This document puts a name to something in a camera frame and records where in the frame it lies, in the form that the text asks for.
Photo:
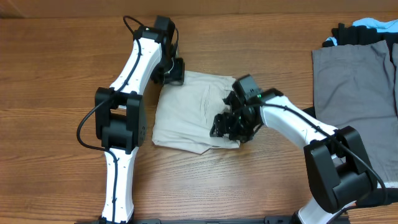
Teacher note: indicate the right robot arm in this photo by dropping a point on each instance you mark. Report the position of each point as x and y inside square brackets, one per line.
[338, 168]

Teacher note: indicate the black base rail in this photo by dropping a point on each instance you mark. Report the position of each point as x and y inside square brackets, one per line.
[211, 221]

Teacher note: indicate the beige shorts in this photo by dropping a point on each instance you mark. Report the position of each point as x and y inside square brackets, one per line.
[185, 114]

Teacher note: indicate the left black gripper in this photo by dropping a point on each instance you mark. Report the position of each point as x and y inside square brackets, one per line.
[177, 72]

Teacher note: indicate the black garment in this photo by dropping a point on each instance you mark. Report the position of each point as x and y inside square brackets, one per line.
[360, 32]

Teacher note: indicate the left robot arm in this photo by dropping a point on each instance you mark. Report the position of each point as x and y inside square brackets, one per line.
[120, 116]

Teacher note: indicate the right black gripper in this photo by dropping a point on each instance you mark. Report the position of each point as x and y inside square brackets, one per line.
[224, 125]

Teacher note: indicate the light blue garment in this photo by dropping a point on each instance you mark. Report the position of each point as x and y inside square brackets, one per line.
[363, 32]

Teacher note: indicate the grey shorts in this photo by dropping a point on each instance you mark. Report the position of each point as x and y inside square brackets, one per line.
[360, 93]

